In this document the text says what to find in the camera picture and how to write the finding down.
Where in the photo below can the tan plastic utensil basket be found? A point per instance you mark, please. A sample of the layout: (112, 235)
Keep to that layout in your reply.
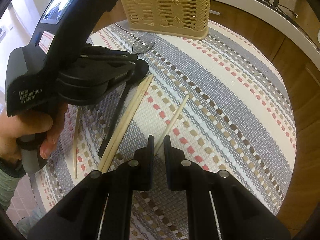
(183, 18)

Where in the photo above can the white kitchen countertop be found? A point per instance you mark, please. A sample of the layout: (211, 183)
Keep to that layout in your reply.
(271, 17)

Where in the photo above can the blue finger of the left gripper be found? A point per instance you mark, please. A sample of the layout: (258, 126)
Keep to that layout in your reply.
(138, 73)

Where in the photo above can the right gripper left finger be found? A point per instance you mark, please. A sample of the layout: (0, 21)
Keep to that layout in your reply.
(99, 207)

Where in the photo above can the grey-green sleeve forearm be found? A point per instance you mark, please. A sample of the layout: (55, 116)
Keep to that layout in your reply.
(9, 178)

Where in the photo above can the person's left hand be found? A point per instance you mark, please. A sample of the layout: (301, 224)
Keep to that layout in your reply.
(28, 123)

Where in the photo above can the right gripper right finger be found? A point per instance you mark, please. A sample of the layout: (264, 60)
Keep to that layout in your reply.
(218, 205)

